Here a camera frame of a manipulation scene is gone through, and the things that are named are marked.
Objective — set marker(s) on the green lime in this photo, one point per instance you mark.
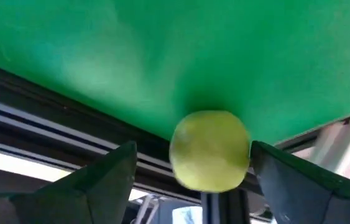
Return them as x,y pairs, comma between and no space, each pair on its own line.
209,152

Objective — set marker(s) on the green felt mat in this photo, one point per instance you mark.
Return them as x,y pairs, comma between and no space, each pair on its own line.
162,46

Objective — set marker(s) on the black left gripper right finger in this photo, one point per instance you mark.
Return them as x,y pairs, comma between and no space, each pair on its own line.
311,193

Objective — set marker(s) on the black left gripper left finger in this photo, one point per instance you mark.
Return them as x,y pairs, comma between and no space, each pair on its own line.
78,193

